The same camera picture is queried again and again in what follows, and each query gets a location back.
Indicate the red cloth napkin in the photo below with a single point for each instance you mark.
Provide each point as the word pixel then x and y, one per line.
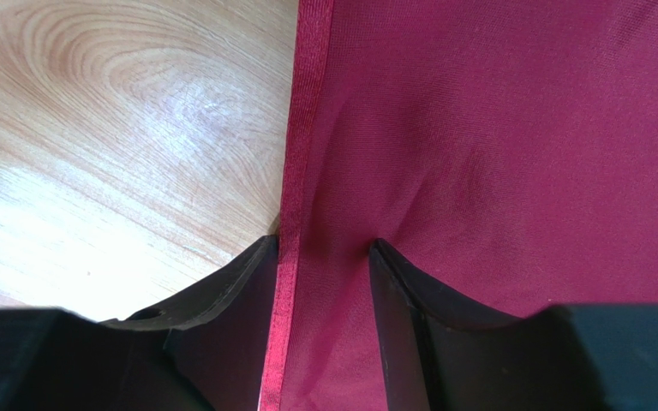
pixel 508 148

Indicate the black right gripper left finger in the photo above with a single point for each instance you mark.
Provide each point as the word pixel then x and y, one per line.
pixel 203 348

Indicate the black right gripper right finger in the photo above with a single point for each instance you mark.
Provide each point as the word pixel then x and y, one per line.
pixel 441 350

